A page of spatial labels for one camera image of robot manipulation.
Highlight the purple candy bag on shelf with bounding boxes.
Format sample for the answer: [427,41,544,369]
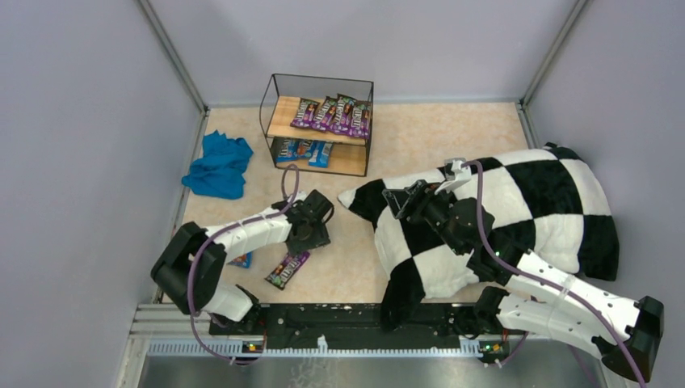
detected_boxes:
[357,101,372,139]

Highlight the blue crumpled cloth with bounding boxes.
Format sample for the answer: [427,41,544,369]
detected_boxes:
[181,130,254,200]

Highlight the black wire wooden shelf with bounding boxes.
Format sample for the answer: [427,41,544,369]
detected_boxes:
[259,73,375,176]

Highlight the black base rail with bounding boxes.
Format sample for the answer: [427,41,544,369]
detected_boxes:
[208,303,505,350]

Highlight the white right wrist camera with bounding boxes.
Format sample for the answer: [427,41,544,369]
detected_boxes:
[435,158,473,194]

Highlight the purple brown candy bag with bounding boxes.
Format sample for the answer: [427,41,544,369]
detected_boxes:
[330,93,357,135]

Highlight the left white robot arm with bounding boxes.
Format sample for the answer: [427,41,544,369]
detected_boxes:
[150,190,334,322]

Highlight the blue candy bag in shelf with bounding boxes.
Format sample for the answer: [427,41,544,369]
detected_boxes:
[275,138,299,163]
[308,141,334,168]
[296,140,317,159]

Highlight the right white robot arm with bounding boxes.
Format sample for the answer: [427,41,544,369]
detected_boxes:
[382,179,665,386]

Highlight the black white checkered pillow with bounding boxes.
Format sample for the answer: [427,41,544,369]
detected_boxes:
[338,143,620,331]

